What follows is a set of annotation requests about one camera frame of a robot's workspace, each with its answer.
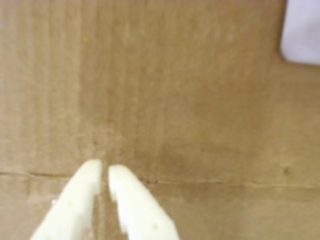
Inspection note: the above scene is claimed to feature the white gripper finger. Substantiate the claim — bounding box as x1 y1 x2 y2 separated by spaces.
107 164 180 240
29 159 104 240

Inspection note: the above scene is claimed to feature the lilac plastic box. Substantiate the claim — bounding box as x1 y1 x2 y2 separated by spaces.
279 0 320 66

